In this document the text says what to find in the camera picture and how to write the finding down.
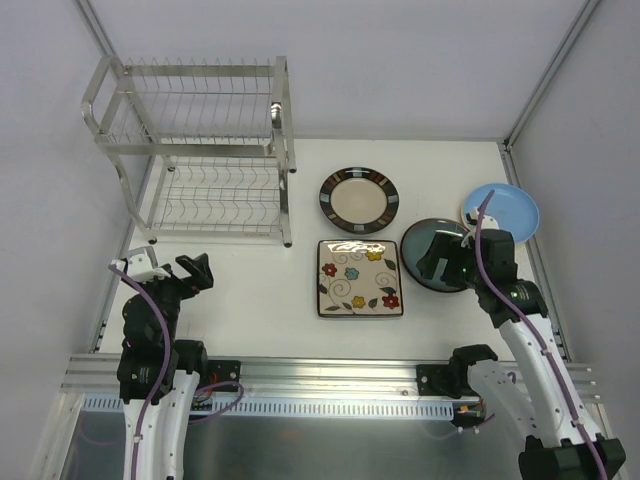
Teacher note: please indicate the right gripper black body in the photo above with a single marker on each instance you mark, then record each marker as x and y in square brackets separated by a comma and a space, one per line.
[448, 262]

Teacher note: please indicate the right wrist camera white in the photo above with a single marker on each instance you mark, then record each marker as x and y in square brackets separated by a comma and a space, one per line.
[472, 217]

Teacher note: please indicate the light blue round plate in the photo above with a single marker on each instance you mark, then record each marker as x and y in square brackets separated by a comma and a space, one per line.
[514, 210]

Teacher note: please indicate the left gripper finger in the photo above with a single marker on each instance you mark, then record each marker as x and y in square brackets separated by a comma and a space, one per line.
[200, 276]
[139, 260]

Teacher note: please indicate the white slotted cable duct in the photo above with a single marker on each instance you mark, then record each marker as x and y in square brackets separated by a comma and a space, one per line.
[406, 409]

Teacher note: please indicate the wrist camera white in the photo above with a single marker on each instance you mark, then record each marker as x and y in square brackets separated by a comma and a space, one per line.
[472, 217]
[159, 272]

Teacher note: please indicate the steel two-tier dish rack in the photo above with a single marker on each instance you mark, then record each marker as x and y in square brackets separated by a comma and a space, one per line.
[199, 149]

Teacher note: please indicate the teal round glazed plate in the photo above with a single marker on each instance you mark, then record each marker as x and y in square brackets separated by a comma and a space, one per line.
[414, 244]

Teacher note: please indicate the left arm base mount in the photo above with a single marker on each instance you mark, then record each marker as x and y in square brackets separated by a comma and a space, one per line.
[224, 374]

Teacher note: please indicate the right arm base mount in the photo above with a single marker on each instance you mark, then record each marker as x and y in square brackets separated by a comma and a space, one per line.
[433, 380]

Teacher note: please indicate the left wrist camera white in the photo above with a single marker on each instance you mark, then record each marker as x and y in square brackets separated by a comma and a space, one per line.
[159, 272]

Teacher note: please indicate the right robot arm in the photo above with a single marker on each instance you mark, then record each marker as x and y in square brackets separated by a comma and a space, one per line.
[561, 440]

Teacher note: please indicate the aluminium mounting rail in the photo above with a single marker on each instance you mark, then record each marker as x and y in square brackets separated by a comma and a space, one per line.
[276, 377]

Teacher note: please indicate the round plate dark patterned rim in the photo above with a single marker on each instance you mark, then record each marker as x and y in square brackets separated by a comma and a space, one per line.
[359, 200]

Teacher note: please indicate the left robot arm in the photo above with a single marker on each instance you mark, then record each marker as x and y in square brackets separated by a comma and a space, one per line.
[158, 374]

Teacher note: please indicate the cream plate under blue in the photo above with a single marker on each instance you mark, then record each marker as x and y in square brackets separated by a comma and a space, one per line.
[463, 217]

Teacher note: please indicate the square floral plate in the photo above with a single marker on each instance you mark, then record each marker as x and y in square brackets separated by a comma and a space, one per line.
[358, 278]

